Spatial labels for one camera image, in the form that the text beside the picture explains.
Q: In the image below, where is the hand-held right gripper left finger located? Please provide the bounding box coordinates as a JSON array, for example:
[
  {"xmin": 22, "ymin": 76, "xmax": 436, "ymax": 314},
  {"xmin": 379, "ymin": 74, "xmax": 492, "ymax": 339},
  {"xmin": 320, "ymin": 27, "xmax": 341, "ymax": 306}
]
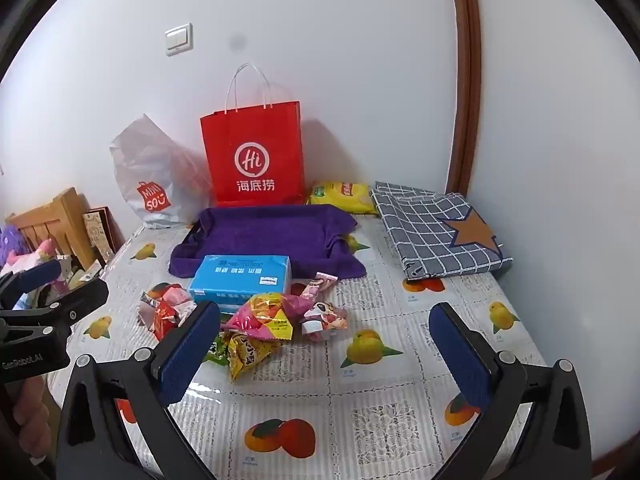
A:
[{"xmin": 56, "ymin": 301, "xmax": 223, "ymax": 480}]

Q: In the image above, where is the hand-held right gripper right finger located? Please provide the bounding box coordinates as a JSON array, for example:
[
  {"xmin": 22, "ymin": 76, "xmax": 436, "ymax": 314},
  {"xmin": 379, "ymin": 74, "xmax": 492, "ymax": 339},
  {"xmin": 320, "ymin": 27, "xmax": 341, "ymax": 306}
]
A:
[{"xmin": 428, "ymin": 301, "xmax": 593, "ymax": 480}]

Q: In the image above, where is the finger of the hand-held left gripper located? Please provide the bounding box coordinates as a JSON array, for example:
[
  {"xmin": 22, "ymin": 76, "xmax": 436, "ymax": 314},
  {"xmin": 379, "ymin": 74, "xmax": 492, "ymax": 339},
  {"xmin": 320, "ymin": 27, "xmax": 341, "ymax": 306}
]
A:
[
  {"xmin": 0, "ymin": 278, "xmax": 110, "ymax": 341},
  {"xmin": 0, "ymin": 258, "xmax": 63, "ymax": 309}
]

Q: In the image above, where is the green snack bag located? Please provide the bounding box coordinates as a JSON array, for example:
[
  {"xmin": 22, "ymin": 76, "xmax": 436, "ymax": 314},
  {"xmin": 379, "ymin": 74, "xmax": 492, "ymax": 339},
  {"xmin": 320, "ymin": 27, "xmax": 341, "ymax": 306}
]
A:
[{"xmin": 206, "ymin": 337, "xmax": 228, "ymax": 365}]

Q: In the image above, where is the red snack packet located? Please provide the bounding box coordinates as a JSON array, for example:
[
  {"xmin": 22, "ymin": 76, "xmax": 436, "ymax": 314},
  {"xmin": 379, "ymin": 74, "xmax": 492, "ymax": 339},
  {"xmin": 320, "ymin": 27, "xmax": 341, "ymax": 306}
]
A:
[{"xmin": 150, "ymin": 302, "xmax": 183, "ymax": 342}]

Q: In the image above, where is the plain pink snack packet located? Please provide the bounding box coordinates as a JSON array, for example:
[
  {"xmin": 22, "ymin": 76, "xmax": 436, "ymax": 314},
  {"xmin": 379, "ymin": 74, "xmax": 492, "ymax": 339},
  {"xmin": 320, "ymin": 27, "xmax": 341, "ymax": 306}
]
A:
[{"xmin": 159, "ymin": 282, "xmax": 197, "ymax": 311}]

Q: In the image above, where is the white red-label snack packet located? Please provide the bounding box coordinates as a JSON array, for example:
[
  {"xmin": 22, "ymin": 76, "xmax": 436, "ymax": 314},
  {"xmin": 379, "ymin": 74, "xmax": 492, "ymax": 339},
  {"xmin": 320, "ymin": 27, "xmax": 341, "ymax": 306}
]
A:
[{"xmin": 139, "ymin": 291, "xmax": 161, "ymax": 326}]

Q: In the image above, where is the pink yellow snack bag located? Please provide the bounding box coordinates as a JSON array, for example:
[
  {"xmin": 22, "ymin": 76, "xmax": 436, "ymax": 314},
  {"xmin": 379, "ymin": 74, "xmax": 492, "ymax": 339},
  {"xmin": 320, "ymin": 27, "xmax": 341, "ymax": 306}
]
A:
[{"xmin": 222, "ymin": 292, "xmax": 312, "ymax": 345}]

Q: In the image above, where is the strawberry-print snack packet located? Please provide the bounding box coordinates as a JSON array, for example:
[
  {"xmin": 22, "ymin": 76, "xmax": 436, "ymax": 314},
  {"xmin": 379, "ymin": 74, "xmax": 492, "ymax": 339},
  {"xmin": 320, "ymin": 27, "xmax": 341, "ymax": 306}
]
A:
[{"xmin": 300, "ymin": 300, "xmax": 349, "ymax": 345}]

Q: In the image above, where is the pink stick snack packet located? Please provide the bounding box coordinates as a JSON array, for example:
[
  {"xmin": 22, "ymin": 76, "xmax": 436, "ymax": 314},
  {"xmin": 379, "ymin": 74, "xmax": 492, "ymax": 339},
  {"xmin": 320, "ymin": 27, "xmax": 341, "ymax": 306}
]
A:
[{"xmin": 299, "ymin": 272, "xmax": 341, "ymax": 302}]

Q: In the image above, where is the person's left hand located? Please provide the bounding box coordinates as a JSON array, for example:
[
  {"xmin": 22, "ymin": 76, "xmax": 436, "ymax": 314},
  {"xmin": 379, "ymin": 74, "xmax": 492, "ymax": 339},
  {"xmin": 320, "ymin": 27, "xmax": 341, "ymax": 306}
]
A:
[{"xmin": 11, "ymin": 375, "xmax": 52, "ymax": 457}]

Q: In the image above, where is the purple plush toy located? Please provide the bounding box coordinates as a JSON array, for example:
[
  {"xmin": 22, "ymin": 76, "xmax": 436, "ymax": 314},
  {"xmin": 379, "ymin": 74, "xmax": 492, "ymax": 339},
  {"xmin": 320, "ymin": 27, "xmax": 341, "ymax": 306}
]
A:
[{"xmin": 0, "ymin": 225, "xmax": 26, "ymax": 266}]

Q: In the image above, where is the wooden headboard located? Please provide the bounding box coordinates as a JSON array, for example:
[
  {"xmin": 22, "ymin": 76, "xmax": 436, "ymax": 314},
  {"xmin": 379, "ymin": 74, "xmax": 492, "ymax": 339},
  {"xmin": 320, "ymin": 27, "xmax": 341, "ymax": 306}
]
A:
[{"xmin": 5, "ymin": 187, "xmax": 103, "ymax": 271}]

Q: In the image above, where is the patterned brown box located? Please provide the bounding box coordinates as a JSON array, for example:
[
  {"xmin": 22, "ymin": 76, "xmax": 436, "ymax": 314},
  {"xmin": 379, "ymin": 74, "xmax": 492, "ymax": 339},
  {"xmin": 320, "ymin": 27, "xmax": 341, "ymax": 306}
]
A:
[{"xmin": 82, "ymin": 205, "xmax": 126, "ymax": 266}]

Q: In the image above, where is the blue tissue pack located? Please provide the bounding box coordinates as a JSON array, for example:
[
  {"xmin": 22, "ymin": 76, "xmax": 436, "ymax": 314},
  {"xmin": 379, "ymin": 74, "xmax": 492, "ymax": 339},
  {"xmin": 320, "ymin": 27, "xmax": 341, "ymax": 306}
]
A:
[{"xmin": 188, "ymin": 254, "xmax": 292, "ymax": 313}]

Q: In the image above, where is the fruit-print tablecloth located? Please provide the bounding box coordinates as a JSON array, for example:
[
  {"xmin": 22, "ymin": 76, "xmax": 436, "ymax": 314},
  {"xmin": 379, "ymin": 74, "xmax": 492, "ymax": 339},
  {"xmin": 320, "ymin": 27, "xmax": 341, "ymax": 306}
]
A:
[{"xmin": 47, "ymin": 210, "xmax": 551, "ymax": 480}]

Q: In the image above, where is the grey checked folded cloth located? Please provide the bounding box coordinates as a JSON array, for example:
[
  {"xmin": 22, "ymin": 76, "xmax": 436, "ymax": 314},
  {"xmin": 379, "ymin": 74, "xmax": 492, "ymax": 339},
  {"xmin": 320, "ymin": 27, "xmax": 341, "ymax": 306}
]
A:
[{"xmin": 369, "ymin": 181, "xmax": 514, "ymax": 282}]

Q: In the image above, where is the white plastic shopping bag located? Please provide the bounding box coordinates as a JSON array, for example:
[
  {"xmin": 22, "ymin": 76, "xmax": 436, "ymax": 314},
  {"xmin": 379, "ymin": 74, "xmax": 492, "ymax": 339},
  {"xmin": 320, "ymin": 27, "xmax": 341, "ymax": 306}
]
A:
[{"xmin": 109, "ymin": 114, "xmax": 213, "ymax": 231}]

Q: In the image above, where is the purple towel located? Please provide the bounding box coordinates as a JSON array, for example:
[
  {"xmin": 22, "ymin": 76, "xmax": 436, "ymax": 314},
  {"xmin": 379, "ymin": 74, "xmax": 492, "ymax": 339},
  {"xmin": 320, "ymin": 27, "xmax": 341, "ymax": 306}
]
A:
[{"xmin": 169, "ymin": 204, "xmax": 367, "ymax": 281}]

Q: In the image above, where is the yellow chips bag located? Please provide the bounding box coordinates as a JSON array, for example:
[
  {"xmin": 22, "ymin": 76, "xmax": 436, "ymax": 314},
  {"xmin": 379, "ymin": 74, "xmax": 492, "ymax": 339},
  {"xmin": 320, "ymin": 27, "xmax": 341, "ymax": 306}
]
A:
[{"xmin": 306, "ymin": 180, "xmax": 378, "ymax": 217}]

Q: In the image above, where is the red paper bag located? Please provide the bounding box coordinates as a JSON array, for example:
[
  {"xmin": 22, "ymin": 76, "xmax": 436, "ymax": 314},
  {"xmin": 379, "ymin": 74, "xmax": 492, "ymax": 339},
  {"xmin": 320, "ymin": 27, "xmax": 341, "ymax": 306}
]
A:
[{"xmin": 200, "ymin": 62, "xmax": 307, "ymax": 207}]

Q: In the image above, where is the white light switch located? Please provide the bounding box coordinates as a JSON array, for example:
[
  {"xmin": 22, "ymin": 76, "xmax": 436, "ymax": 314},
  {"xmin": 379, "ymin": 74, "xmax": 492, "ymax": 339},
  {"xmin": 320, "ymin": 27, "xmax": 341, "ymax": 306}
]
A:
[{"xmin": 165, "ymin": 23, "xmax": 194, "ymax": 57}]

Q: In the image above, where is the brown wooden door frame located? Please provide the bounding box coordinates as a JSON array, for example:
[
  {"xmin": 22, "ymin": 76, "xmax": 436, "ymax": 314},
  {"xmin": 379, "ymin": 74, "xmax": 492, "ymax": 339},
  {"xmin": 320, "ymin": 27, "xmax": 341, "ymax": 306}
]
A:
[{"xmin": 447, "ymin": 0, "xmax": 483, "ymax": 196}]

